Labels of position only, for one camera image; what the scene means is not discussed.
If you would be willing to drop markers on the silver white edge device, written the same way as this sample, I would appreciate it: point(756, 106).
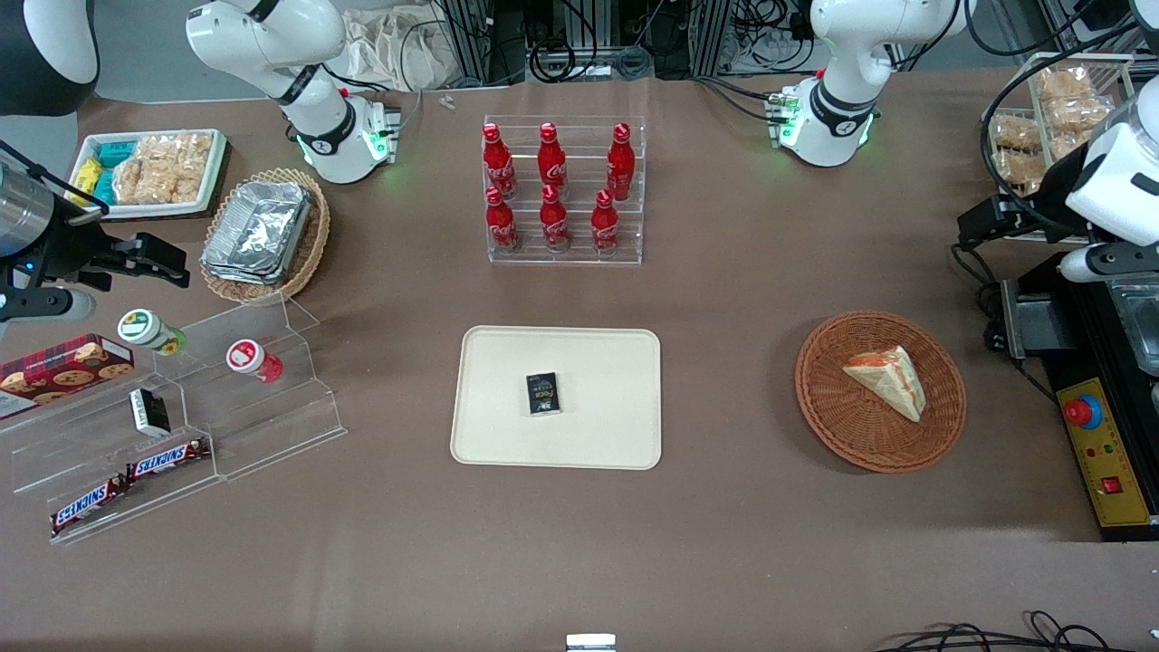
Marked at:
point(590, 643)

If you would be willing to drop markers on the aluminium frame rack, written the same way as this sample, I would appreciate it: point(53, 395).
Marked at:
point(589, 36)

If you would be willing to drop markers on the snickers chocolate bar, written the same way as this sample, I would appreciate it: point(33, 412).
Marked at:
point(86, 505)
point(167, 459)

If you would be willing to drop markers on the oval wicker basket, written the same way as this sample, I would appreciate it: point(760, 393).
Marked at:
point(303, 263)

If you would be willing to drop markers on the beige cloth bag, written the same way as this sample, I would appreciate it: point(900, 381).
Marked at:
point(398, 45)

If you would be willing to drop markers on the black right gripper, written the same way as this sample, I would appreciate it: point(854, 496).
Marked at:
point(68, 251)

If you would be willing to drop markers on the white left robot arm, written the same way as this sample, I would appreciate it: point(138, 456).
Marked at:
point(847, 91)

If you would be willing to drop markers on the bagged fried snack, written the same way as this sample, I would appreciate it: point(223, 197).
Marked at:
point(1064, 83)
point(1016, 167)
point(1014, 133)
point(1077, 115)

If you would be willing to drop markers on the clear plastic container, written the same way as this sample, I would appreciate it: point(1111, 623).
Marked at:
point(1139, 326)

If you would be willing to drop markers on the black and white small box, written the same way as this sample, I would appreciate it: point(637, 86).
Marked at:
point(149, 412)

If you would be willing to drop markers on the clear acrylic stepped shelf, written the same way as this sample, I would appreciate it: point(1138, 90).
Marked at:
point(263, 426)

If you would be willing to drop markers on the round brown wicker basket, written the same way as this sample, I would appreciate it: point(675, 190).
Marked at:
point(860, 435)

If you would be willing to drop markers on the clear bag rice crackers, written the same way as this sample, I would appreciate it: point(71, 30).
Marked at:
point(149, 184)
point(177, 149)

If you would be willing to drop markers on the red cookie box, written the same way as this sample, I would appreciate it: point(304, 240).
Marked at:
point(63, 373)

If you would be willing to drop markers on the clear acrylic bottle rack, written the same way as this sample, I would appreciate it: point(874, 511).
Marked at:
point(561, 258)

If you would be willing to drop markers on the cream plastic tray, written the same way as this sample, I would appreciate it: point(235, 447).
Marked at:
point(598, 426)

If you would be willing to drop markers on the teal snack packet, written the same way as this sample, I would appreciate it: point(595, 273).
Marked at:
point(105, 187)
point(115, 153)

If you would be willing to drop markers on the red lidded cup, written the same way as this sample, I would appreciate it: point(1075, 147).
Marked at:
point(249, 358)

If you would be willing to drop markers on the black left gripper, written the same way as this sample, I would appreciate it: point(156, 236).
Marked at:
point(1058, 192)

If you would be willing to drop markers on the green lidded cup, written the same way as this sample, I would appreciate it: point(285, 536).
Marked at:
point(145, 328)

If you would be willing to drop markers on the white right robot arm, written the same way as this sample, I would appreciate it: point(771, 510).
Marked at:
point(308, 81)

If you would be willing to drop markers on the yellow snack packet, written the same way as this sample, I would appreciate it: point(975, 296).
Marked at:
point(87, 176)

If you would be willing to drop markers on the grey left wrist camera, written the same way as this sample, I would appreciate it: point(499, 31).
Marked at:
point(1109, 261)

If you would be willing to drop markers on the white rectangular snack tray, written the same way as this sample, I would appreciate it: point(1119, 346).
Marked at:
point(149, 210)

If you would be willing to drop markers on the red cola bottle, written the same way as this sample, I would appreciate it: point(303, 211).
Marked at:
point(501, 225)
point(551, 161)
point(499, 163)
point(605, 225)
point(554, 222)
point(621, 163)

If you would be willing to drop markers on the stacked aluminium foil containers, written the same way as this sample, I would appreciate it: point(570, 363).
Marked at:
point(258, 231)

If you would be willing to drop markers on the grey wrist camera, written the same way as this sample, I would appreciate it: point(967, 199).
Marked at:
point(45, 304)
point(1109, 261)

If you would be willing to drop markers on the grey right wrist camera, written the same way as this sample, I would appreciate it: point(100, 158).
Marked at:
point(45, 304)

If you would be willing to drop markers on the black yellow control box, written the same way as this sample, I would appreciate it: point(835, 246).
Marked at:
point(1109, 471)

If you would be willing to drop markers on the triangle sandwich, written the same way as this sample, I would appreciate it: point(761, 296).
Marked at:
point(892, 380)

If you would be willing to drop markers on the red emergency stop button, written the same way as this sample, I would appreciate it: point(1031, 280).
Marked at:
point(1083, 412)

